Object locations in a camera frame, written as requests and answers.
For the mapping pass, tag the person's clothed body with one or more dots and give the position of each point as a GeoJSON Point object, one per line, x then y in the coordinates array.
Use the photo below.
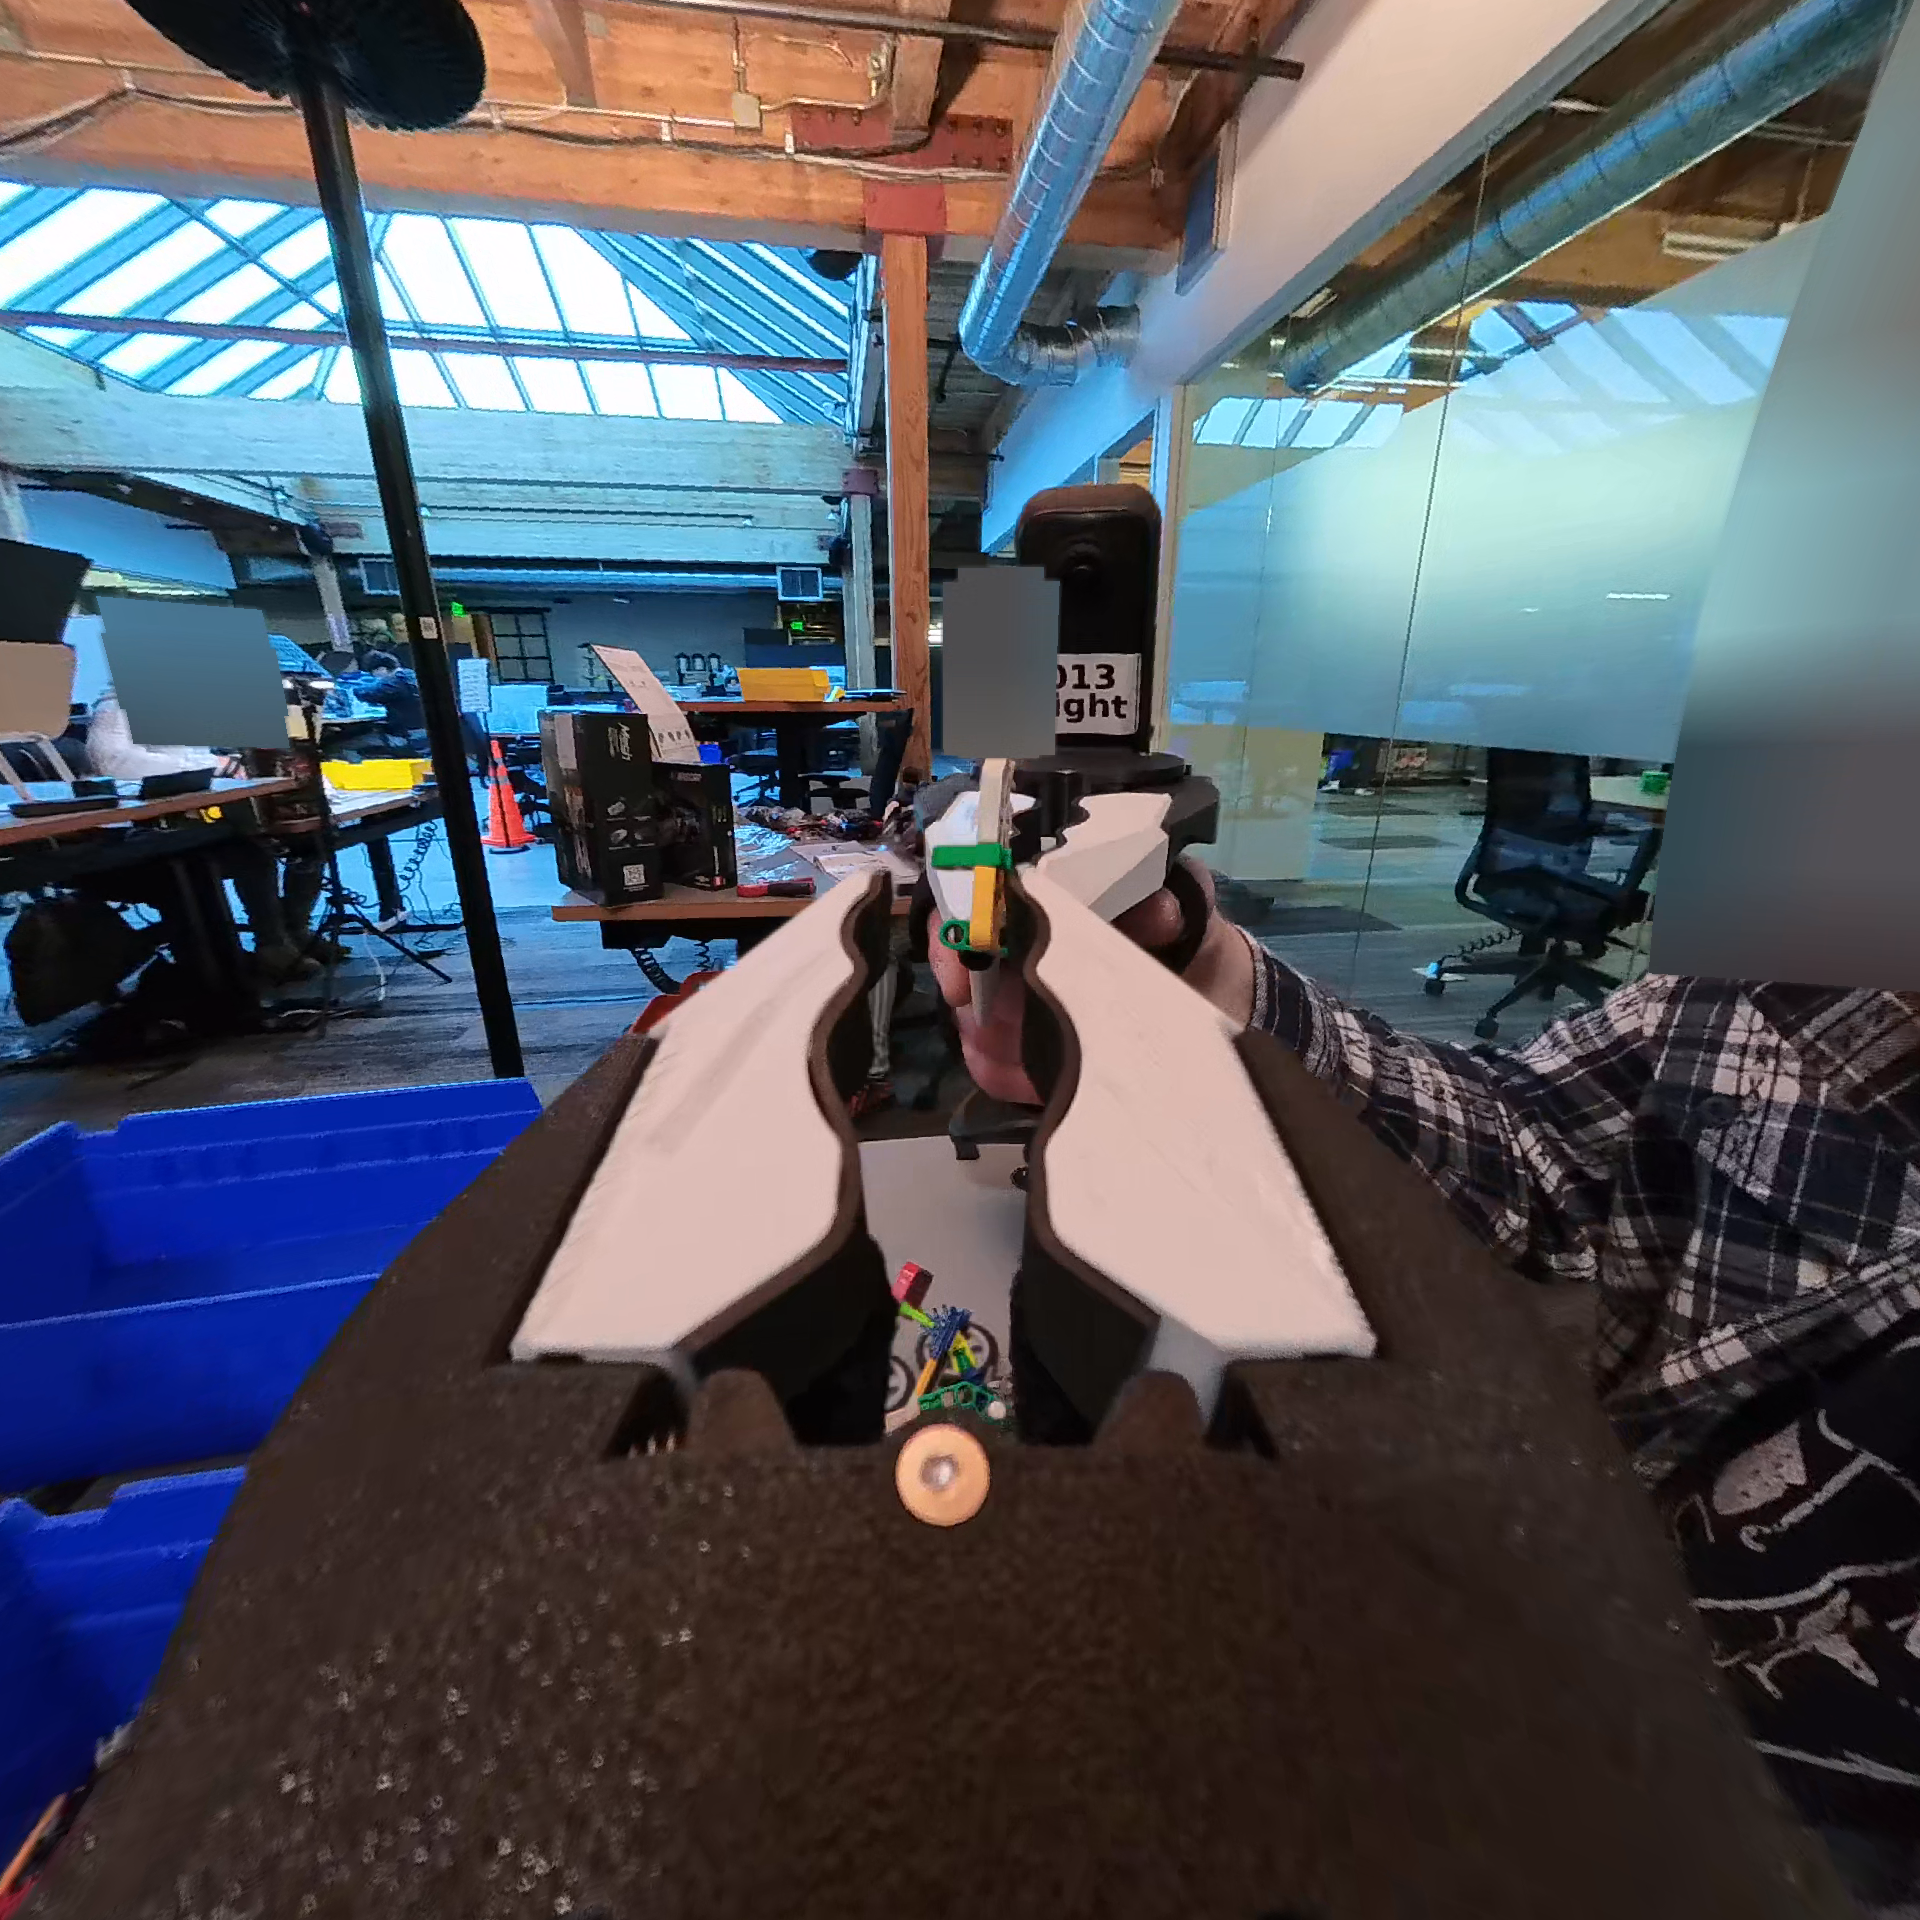
{"type": "Point", "coordinates": [1773, 1352]}

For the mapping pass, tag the yellow orange rod assembly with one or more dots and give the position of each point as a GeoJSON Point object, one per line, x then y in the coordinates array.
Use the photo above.
{"type": "Point", "coordinates": [986, 901]}

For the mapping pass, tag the red rod toy assembly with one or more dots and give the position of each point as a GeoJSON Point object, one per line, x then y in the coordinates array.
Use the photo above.
{"type": "Point", "coordinates": [947, 1352]}

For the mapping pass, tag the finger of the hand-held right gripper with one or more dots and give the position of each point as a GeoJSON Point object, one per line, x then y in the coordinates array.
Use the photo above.
{"type": "Point", "coordinates": [1106, 855]}
{"type": "Point", "coordinates": [956, 827]}

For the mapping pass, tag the black office chair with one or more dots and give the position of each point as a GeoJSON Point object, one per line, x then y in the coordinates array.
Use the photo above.
{"type": "Point", "coordinates": [1547, 885]}

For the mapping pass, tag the person's right forearm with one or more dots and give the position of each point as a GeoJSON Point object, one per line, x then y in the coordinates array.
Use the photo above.
{"type": "Point", "coordinates": [1442, 1111]}

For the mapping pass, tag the black round disc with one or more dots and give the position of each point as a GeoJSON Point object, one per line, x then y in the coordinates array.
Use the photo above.
{"type": "Point", "coordinates": [301, 46]}

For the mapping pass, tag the black product carton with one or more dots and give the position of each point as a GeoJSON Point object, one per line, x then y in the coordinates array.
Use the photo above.
{"type": "Point", "coordinates": [636, 806]}

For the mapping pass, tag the black metal pole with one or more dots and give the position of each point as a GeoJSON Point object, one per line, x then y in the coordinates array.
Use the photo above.
{"type": "Point", "coordinates": [406, 602]}

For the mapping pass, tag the yellow box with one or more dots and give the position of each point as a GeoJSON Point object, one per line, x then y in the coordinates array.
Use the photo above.
{"type": "Point", "coordinates": [788, 684]}

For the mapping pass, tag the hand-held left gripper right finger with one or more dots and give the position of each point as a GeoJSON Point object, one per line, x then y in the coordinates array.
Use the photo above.
{"type": "Point", "coordinates": [1218, 1200]}

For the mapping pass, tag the person's right hand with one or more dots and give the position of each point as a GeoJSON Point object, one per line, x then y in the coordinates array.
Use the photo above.
{"type": "Point", "coordinates": [997, 1006]}

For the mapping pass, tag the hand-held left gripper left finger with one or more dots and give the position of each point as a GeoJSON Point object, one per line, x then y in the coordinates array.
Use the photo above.
{"type": "Point", "coordinates": [691, 1200]}

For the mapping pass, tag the blue plastic bin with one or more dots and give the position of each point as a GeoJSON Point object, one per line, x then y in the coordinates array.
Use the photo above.
{"type": "Point", "coordinates": [93, 1621]}
{"type": "Point", "coordinates": [242, 1260]}

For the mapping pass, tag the orange traffic cone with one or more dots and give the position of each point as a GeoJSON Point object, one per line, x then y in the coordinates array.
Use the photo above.
{"type": "Point", "coordinates": [508, 806]}

